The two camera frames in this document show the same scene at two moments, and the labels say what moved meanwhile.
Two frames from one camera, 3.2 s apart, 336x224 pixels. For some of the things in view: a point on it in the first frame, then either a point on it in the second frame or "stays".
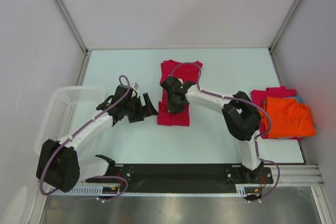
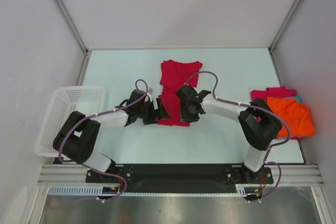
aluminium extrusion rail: (295, 175) stays
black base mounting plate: (190, 174) stays
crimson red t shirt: (187, 71) stays
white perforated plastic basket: (66, 108) stays
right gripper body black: (173, 105) → (187, 114)
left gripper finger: (149, 109) → (162, 112)
